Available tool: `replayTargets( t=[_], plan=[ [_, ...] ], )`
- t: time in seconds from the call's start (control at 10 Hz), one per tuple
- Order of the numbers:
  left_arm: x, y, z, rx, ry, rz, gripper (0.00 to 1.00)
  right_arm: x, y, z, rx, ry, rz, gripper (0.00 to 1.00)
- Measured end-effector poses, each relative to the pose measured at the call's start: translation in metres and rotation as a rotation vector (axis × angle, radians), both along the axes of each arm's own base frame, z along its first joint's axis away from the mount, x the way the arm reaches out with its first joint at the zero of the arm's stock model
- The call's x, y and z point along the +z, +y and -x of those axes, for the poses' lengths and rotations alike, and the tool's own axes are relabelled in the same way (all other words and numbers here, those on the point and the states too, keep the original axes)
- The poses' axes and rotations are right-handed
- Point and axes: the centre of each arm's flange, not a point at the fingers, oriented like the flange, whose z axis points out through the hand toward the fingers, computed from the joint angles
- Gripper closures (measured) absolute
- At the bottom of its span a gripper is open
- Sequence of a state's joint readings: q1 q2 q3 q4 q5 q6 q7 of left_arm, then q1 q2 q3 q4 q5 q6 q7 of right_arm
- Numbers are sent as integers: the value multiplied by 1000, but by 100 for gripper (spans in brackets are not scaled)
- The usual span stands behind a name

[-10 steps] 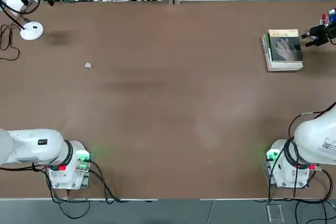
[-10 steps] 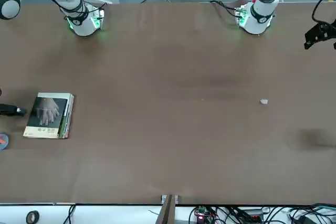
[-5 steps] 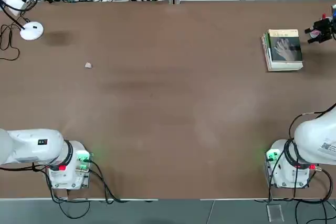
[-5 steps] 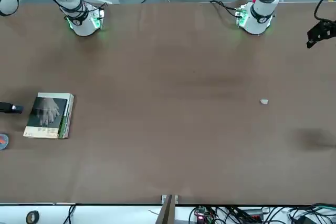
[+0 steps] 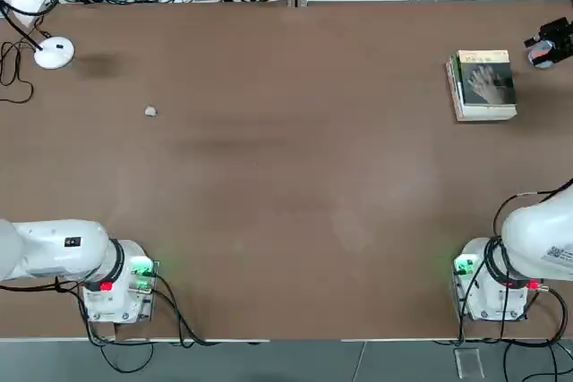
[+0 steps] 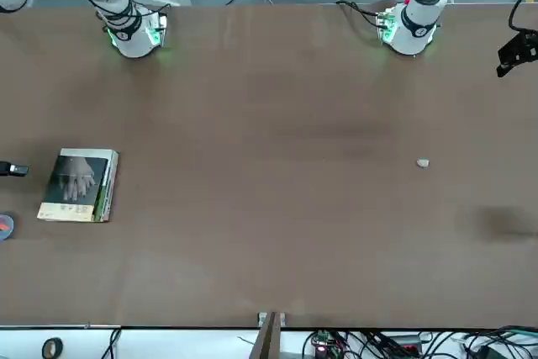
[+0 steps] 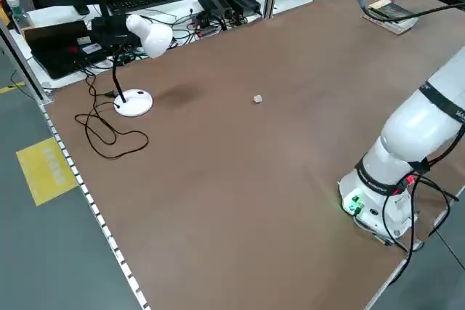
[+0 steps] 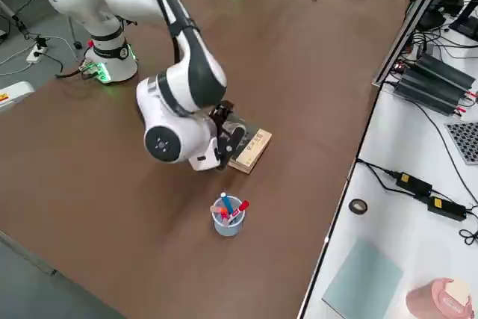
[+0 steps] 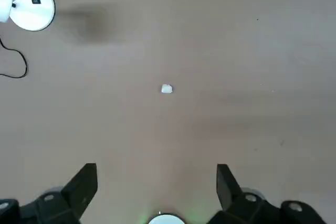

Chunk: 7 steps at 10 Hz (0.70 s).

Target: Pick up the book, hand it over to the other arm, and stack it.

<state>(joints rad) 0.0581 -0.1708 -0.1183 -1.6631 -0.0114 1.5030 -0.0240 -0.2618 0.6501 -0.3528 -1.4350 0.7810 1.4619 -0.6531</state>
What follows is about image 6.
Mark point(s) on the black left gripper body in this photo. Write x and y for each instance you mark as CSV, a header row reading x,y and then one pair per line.
x,y
533,39

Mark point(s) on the dark book with hand photo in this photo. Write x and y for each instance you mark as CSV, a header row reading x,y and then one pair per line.
x,y
73,184

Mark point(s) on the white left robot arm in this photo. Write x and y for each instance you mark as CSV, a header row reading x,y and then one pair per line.
x,y
424,10

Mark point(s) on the green and white book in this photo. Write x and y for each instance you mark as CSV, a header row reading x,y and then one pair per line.
x,y
110,182

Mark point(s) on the small white wedge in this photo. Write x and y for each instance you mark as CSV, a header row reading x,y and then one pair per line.
x,y
423,162

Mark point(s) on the black tape roll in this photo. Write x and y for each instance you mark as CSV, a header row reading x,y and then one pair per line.
x,y
45,348

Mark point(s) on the white side desk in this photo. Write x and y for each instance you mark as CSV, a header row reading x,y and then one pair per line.
x,y
180,344

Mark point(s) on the black power adapter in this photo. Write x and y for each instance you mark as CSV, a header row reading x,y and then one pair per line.
x,y
489,352

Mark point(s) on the black ribbed power supply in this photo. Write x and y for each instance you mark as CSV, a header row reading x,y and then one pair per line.
x,y
407,343

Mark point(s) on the circuit board with red light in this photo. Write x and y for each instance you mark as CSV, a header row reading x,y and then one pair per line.
x,y
321,346

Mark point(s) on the brown post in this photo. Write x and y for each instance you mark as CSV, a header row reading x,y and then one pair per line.
x,y
267,338

